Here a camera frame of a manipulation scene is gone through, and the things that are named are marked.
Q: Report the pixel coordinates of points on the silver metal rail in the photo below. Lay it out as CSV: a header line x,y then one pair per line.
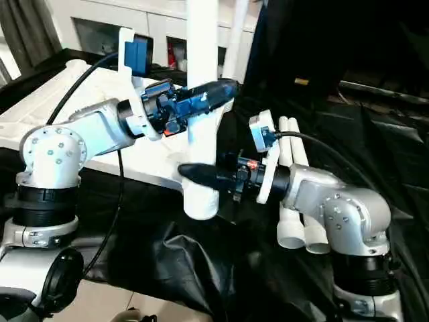
x,y
382,90

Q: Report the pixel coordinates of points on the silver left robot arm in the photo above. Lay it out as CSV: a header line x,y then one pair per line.
x,y
60,151

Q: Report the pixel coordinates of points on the grey curtain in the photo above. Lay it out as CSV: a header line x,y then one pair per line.
x,y
27,27

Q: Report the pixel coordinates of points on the white glass-door cabinet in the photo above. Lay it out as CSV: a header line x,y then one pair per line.
x,y
100,20

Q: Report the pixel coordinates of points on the white plastic table top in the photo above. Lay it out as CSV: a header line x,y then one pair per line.
x,y
151,157

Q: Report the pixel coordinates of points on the dark robot left foot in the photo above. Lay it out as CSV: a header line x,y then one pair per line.
x,y
124,315

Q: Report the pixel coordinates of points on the small yellow label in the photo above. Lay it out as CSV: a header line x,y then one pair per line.
x,y
301,82

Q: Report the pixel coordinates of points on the black work mat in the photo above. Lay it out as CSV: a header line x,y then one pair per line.
x,y
375,147

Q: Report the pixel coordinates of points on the white plastic table leg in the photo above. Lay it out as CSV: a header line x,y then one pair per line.
x,y
234,40
315,238
201,40
291,228

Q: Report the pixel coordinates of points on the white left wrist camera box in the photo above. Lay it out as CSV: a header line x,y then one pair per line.
x,y
134,50

